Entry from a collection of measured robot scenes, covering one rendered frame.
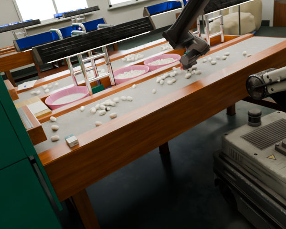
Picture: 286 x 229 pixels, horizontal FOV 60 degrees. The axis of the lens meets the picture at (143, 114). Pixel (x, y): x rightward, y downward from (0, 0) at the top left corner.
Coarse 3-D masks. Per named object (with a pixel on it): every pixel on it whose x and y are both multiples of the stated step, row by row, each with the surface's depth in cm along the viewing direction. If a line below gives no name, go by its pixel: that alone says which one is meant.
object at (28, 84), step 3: (30, 81) 192; (33, 81) 190; (21, 84) 190; (24, 84) 188; (27, 84) 187; (30, 84) 185; (33, 84) 184; (21, 87) 182; (24, 87) 180; (27, 87) 179
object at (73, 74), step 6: (72, 24) 164; (78, 24) 156; (54, 30) 149; (84, 30) 153; (60, 36) 147; (90, 54) 160; (66, 60) 153; (90, 60) 162; (72, 72) 157; (78, 72) 159; (96, 72) 166; (72, 78) 159; (102, 84) 171; (78, 90) 162; (96, 90) 169
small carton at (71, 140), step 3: (69, 135) 99; (72, 135) 99; (66, 138) 98; (69, 138) 97; (72, 138) 97; (75, 138) 97; (66, 141) 98; (69, 141) 95; (72, 141) 95; (75, 141) 95; (78, 141) 96; (69, 144) 95; (72, 144) 95; (75, 144) 96
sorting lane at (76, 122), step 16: (240, 48) 178; (256, 48) 171; (208, 64) 160; (224, 64) 154; (176, 80) 145; (192, 80) 140; (112, 96) 141; (144, 96) 132; (160, 96) 129; (80, 112) 129; (96, 112) 126; (112, 112) 122; (48, 128) 119; (64, 128) 116; (80, 128) 113; (48, 144) 105
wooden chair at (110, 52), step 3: (108, 51) 387; (111, 51) 384; (114, 51) 379; (117, 51) 376; (120, 51) 372; (87, 54) 363; (108, 54) 370; (111, 54) 367; (114, 54) 363; (99, 57) 362; (102, 57) 359
